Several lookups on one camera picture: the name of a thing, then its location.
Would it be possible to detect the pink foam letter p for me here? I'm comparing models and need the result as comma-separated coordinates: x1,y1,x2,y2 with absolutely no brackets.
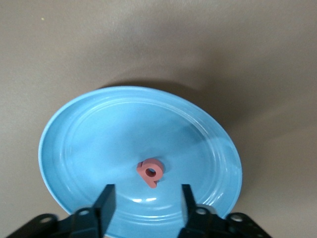
136,158,164,189

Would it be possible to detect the brown table cover sheet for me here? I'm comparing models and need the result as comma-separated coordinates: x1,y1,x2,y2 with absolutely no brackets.
0,0,317,238

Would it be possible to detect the blue plate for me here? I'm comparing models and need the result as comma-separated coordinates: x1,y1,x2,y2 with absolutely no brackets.
38,85,243,238

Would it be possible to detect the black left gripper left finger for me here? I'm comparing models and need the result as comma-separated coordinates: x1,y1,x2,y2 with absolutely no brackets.
70,183,117,238

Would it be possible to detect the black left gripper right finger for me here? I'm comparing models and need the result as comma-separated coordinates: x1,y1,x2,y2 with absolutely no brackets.
178,183,225,238

